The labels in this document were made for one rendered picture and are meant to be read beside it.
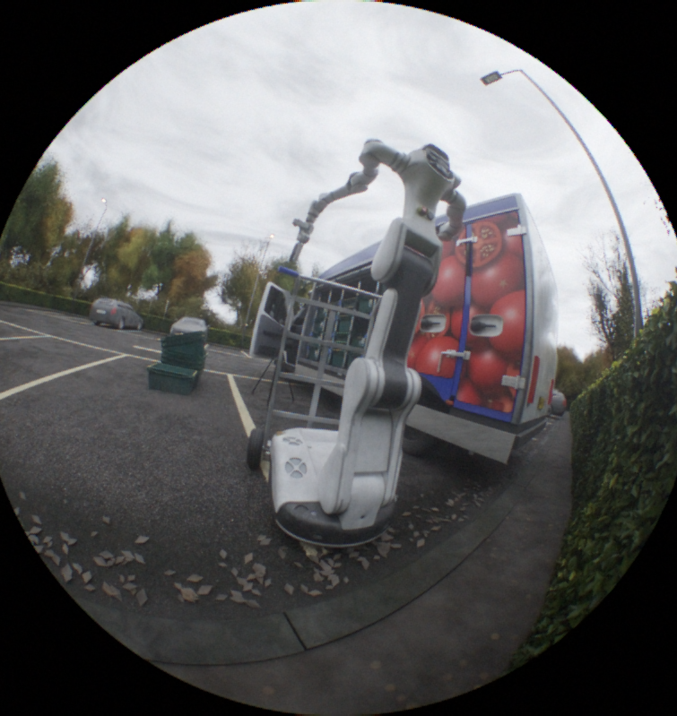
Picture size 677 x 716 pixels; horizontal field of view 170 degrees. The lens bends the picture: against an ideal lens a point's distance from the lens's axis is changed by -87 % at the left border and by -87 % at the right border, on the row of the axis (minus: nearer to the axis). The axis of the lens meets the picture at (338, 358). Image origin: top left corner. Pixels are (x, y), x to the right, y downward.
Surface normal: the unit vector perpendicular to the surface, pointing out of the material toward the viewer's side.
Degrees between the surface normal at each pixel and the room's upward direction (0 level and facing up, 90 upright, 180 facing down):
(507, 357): 90
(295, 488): 38
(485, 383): 90
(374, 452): 76
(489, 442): 90
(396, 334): 101
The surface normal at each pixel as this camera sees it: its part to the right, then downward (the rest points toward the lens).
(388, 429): 0.40, -0.18
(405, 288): 0.32, 0.25
